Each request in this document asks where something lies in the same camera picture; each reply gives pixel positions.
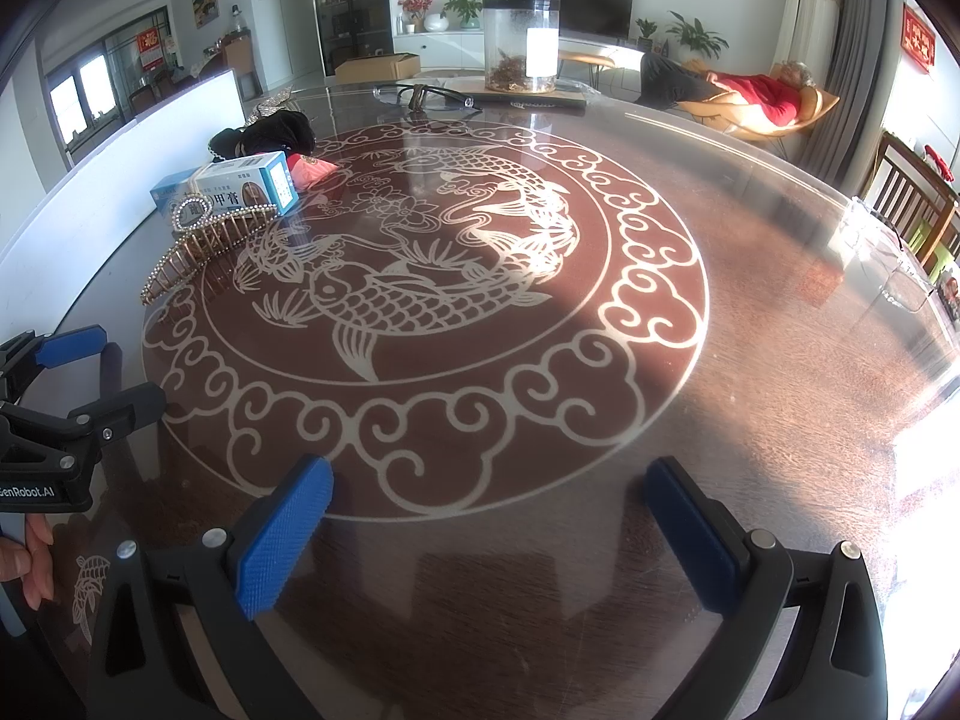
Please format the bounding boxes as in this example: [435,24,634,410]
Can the gold pearl hair comb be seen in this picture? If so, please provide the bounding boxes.
[141,193,282,308]

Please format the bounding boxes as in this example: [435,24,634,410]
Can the dark glass display cabinet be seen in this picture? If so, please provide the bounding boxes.
[309,0,395,76]

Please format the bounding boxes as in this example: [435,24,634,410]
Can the red cloth pouch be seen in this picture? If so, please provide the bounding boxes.
[289,154,340,190]

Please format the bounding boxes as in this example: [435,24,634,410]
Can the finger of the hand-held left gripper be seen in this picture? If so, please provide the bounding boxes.
[71,382,167,458]
[0,325,111,402]

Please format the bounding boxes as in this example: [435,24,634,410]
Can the person's left hand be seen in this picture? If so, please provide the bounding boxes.
[0,514,57,612]

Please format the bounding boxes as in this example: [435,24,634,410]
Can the glass balcony door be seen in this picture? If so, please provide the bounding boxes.
[45,7,173,166]

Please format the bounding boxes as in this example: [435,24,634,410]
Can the large leafy potted plant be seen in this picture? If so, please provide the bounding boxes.
[666,11,730,57]

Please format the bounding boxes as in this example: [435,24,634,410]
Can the wooden lounge chair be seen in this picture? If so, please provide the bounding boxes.
[675,86,841,143]

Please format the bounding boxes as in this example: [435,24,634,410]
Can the blue white medicine box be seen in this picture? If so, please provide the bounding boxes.
[150,151,301,222]

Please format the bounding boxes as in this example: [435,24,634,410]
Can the patterned glass desktop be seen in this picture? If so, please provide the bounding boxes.
[0,79,960,720]

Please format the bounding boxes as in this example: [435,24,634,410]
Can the silver rhinestone bow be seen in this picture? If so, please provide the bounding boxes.
[247,88,297,121]

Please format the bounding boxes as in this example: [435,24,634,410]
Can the red wall hanging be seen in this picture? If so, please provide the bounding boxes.
[902,4,937,74]

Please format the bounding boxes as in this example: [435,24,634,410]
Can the wooden sideboard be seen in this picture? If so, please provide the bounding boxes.
[199,34,260,98]

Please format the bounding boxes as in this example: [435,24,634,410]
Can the wooden stool metal legs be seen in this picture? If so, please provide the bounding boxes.
[559,49,623,87]

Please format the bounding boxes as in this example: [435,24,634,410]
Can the covered standing air conditioner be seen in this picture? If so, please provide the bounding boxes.
[772,0,845,83]

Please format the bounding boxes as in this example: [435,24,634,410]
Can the clear jar black lid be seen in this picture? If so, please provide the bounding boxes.
[481,0,562,93]

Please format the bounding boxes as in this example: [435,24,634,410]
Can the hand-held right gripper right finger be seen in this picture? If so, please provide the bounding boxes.
[645,456,901,720]

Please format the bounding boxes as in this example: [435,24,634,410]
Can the red flower arrangement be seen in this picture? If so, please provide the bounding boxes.
[397,0,440,35]

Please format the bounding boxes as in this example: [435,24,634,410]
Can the black television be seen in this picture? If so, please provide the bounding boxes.
[508,0,635,42]

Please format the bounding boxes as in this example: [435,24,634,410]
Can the grey curtain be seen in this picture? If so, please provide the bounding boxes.
[814,0,912,188]

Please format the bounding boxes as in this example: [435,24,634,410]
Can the cardboard box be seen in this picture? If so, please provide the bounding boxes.
[334,52,422,85]

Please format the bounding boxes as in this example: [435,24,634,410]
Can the white television cabinet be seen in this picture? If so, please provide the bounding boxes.
[394,30,661,72]

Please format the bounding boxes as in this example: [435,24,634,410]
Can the black velvet bow pearl trim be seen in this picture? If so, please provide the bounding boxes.
[208,109,317,162]

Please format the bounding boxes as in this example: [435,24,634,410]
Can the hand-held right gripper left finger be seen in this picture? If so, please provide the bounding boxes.
[86,454,335,720]

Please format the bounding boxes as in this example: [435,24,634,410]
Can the white foam board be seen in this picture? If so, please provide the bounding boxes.
[0,66,245,278]

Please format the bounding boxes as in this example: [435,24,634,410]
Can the wooden dining chair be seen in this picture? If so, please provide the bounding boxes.
[862,131,960,271]

